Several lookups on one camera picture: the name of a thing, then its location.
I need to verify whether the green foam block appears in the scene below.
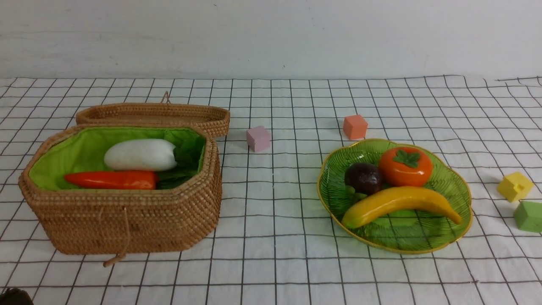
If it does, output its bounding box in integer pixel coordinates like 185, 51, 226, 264
514, 200, 542, 233

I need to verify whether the orange toy carrot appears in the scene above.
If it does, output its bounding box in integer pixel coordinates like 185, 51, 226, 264
64, 171, 159, 190

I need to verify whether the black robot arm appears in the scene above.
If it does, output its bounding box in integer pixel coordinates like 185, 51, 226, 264
0, 288, 33, 305

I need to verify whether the purple toy mangosteen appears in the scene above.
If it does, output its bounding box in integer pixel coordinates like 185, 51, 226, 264
344, 162, 385, 200

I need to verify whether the woven wicker basket lid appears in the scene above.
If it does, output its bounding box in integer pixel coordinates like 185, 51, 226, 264
76, 92, 230, 138

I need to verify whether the orange foam cube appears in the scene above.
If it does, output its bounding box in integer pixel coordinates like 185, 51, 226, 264
343, 115, 368, 141

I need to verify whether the white black grid tablecloth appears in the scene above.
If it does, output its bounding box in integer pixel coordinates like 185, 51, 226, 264
0, 76, 541, 305

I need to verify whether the woven wicker basket green lining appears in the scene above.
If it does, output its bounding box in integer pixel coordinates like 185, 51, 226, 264
19, 124, 222, 257

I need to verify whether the yellow foam block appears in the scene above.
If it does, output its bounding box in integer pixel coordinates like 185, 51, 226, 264
496, 172, 534, 202

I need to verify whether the pink foam cube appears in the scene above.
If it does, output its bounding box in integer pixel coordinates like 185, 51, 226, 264
246, 126, 271, 153

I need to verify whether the yellow toy banana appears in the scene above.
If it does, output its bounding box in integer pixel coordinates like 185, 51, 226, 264
341, 186, 462, 229

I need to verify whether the white toy radish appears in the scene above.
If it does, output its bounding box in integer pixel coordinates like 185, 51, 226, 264
103, 136, 206, 190

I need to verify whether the green glass leaf plate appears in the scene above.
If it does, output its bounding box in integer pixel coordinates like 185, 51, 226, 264
317, 139, 473, 254

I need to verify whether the orange toy persimmon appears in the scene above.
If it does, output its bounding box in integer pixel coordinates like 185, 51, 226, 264
378, 147, 433, 187

